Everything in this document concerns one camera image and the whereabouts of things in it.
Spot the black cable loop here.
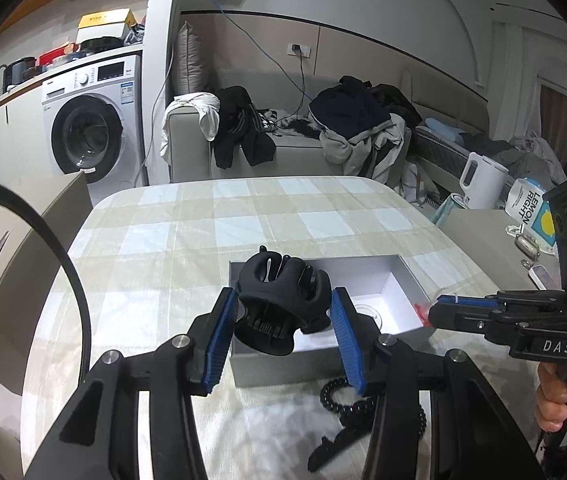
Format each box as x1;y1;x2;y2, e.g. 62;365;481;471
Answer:
0;173;94;386

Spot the grey sofa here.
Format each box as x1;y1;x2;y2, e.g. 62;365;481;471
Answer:
162;66;489;185

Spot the blue cable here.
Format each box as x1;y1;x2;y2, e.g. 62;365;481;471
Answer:
173;0;315;104

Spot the black claw hair clip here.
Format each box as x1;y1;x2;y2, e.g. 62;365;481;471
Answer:
235;246;331;356

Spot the yellow box on washer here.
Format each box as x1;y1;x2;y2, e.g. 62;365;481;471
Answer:
75;8;137;44

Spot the beige box right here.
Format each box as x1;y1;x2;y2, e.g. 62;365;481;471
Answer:
435;208;561;290

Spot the right human hand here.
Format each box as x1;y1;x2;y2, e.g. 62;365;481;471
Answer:
535;363;567;434

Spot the white electric kettle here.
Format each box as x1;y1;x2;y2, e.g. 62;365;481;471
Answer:
459;152;508;209

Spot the grey striped pillow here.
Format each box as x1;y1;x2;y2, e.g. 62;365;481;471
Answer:
172;21;209;96

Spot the wall power socket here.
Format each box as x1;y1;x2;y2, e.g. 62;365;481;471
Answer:
287;44;312;58

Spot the long black hair clip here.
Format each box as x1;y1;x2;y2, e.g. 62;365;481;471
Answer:
307;427;370;472

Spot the white washing machine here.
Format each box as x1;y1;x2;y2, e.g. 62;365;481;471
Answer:
42;52;147;204

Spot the black garment on sofa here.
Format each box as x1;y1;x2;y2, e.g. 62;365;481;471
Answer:
212;86;276;169

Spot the white garment on armrest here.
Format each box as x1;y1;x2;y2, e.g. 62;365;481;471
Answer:
160;92;221;166

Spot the red white small trinket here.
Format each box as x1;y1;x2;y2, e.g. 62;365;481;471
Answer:
413;304;432;327

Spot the black spiral hair tie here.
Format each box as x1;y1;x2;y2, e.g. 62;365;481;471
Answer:
319;376;428;441

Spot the grey open cardboard box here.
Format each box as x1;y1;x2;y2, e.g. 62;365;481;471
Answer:
228;253;432;388

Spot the lemon drink carton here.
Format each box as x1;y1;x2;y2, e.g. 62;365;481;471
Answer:
506;178;556;252

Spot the dark clothes pile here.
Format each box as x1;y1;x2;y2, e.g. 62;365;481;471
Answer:
308;76;422;188

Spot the round pin badge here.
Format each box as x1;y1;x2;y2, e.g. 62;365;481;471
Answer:
355;304;383;330

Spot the beige cardboard box left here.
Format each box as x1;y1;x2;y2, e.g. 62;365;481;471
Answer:
0;174;93;394

